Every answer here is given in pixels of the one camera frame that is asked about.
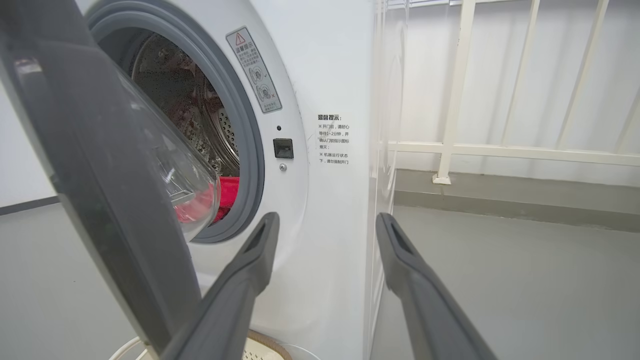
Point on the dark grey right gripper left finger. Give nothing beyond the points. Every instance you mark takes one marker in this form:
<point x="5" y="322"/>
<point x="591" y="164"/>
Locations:
<point x="235" y="300"/>

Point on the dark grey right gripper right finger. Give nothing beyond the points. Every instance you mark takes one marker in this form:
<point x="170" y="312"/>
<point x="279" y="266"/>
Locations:
<point x="425" y="310"/>

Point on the red garment with white patch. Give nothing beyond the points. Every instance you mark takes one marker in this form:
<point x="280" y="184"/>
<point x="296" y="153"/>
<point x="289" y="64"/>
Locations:
<point x="229" y="192"/>

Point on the grey glass washing machine door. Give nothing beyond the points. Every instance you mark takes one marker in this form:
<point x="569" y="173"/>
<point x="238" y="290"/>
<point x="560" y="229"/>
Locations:
<point x="100" y="150"/>

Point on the cream laundry basket brown rim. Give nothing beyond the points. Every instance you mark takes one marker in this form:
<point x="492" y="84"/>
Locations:
<point x="260" y="350"/>

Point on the black door latch socket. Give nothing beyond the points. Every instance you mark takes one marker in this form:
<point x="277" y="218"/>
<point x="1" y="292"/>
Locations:
<point x="283" y="148"/>

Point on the grey rubber door seal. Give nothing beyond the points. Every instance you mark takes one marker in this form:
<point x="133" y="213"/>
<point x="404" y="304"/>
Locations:
<point x="250" y="130"/>

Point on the steel washing machine drum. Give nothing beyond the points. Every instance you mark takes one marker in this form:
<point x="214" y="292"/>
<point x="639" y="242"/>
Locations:
<point x="170" y="90"/>

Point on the white washing machine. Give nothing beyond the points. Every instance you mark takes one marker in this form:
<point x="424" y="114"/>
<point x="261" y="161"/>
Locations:
<point x="330" y="65"/>

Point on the white metal railing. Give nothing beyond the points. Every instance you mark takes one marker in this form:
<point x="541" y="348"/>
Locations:
<point x="455" y="100"/>

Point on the grey warning sticker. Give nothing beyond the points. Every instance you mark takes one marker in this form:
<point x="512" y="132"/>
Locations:
<point x="252" y="70"/>

